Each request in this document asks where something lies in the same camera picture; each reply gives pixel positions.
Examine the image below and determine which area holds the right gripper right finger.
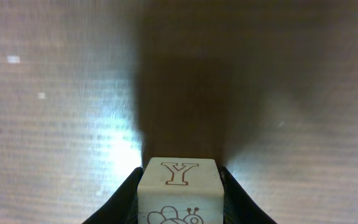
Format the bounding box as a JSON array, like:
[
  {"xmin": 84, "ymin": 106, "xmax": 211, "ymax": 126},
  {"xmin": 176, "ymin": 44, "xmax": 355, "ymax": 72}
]
[{"xmin": 218, "ymin": 166, "xmax": 277, "ymax": 224}]

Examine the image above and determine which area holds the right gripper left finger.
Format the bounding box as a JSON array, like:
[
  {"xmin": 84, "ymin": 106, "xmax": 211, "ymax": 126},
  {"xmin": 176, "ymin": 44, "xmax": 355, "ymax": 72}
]
[{"xmin": 83, "ymin": 167, "xmax": 144, "ymax": 224}]

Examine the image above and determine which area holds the white block blue side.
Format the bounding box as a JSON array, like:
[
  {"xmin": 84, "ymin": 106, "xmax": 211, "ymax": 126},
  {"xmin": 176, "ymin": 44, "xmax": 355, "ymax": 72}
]
[{"xmin": 137, "ymin": 157, "xmax": 224, "ymax": 224}]

